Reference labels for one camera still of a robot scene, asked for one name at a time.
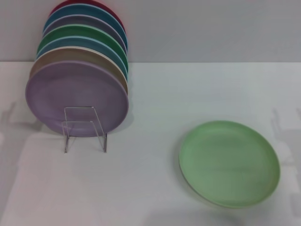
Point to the beige plate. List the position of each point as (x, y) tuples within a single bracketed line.
[(70, 54)]

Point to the light green plate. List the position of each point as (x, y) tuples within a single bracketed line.
[(229, 164)]

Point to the lilac plate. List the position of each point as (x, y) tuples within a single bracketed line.
[(70, 91)]

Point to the dark green plate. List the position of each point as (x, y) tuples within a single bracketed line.
[(75, 31)]

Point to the teal blue plate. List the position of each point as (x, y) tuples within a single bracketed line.
[(80, 10)]

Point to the red plate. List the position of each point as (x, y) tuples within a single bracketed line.
[(70, 2)]

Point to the light blue plate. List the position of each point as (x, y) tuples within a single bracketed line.
[(70, 42)]

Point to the grey purple plate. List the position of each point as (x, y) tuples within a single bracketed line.
[(77, 19)]

